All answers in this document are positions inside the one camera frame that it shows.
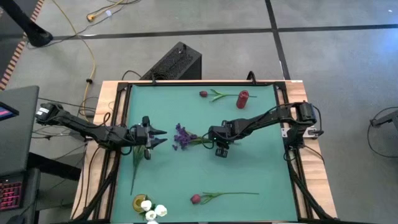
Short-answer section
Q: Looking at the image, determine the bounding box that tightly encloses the purple artificial flower bunch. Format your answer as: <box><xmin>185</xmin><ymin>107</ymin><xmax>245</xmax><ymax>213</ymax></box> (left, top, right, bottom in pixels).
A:
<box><xmin>129</xmin><ymin>133</ymin><xmax>155</xmax><ymax>197</ymax></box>
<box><xmin>172</xmin><ymin>122</ymin><xmax>215</xmax><ymax>152</ymax></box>

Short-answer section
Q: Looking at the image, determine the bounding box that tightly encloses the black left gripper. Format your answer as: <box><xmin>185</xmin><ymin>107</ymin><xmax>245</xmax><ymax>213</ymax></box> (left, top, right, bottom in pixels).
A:
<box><xmin>134</xmin><ymin>115</ymin><xmax>169</xmax><ymax>151</ymax></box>

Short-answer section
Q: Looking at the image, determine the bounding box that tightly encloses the grey desk surface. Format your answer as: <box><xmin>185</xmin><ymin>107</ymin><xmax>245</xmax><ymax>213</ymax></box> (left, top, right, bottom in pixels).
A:
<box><xmin>0</xmin><ymin>85</ymin><xmax>40</xmax><ymax>177</ymax></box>

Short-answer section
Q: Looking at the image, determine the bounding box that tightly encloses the black stand pole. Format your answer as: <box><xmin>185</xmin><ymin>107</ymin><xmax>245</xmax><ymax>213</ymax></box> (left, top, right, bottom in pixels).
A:
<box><xmin>0</xmin><ymin>0</ymin><xmax>55</xmax><ymax>49</ymax></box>

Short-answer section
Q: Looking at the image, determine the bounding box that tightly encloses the yellow floor cable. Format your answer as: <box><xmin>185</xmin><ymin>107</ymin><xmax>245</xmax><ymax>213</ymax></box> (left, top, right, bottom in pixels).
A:
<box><xmin>50</xmin><ymin>0</ymin><xmax>97</xmax><ymax>123</ymax></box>

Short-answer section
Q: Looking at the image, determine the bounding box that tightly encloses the red artificial tulip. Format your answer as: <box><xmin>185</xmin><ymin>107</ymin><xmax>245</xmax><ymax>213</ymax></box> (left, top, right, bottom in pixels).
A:
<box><xmin>190</xmin><ymin>190</ymin><xmax>260</xmax><ymax>206</ymax></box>
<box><xmin>198</xmin><ymin>88</ymin><xmax>259</xmax><ymax>103</ymax></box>

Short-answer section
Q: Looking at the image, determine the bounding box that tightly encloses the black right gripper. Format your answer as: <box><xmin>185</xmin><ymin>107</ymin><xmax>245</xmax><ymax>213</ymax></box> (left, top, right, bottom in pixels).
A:
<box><xmin>201</xmin><ymin>120</ymin><xmax>234</xmax><ymax>151</ymax></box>

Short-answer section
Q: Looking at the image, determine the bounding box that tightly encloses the black computer tower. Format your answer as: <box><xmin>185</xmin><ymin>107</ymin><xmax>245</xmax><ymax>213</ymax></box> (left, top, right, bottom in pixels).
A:
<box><xmin>139</xmin><ymin>40</ymin><xmax>203</xmax><ymax>82</ymax></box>

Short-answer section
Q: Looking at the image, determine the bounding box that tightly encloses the black mat orange-striped edge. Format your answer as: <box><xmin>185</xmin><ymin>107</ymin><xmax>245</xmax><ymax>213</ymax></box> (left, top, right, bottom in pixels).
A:
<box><xmin>0</xmin><ymin>0</ymin><xmax>46</xmax><ymax>91</ymax></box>

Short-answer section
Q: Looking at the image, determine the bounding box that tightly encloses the black table clamp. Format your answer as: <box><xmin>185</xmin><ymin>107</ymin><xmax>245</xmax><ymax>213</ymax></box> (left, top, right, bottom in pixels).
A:
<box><xmin>246</xmin><ymin>70</ymin><xmax>259</xmax><ymax>86</ymax></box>

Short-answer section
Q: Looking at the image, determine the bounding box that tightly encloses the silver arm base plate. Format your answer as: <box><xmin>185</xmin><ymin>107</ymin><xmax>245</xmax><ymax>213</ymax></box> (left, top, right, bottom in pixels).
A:
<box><xmin>280</xmin><ymin>126</ymin><xmax>319</xmax><ymax>139</ymax></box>

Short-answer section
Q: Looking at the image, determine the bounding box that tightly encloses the backlit keyboard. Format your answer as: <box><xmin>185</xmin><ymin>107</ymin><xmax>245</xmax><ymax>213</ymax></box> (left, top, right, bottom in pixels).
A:
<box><xmin>0</xmin><ymin>179</ymin><xmax>25</xmax><ymax>213</ymax></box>

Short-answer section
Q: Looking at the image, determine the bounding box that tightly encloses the black aluminium rig frame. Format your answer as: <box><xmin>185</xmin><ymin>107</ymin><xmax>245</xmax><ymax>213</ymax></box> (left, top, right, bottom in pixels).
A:
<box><xmin>70</xmin><ymin>80</ymin><xmax>340</xmax><ymax>224</ymax></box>

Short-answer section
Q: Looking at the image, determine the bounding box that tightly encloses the yellow cable with plug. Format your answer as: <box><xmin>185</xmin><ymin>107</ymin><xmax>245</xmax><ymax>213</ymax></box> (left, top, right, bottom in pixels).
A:
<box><xmin>86</xmin><ymin>0</ymin><xmax>126</xmax><ymax>23</ymax></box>

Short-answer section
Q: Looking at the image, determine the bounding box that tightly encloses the black floor cable loop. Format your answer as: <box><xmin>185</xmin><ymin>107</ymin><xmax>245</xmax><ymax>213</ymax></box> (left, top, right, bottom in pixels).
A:
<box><xmin>367</xmin><ymin>106</ymin><xmax>398</xmax><ymax>159</ymax></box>

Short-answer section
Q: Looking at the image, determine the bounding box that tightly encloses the small monitor lit screen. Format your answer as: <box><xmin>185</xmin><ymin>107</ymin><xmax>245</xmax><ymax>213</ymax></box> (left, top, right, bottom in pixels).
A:
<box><xmin>0</xmin><ymin>100</ymin><xmax>21</xmax><ymax>123</ymax></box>

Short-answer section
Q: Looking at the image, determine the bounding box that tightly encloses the red ribbed vase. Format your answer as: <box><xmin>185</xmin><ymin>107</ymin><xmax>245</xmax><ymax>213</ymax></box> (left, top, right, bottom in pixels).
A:
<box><xmin>235</xmin><ymin>89</ymin><xmax>251</xmax><ymax>110</ymax></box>

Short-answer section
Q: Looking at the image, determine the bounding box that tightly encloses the teal table mat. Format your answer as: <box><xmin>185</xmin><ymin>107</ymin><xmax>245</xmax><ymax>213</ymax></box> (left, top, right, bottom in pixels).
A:
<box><xmin>110</xmin><ymin>83</ymin><xmax>300</xmax><ymax>224</ymax></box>

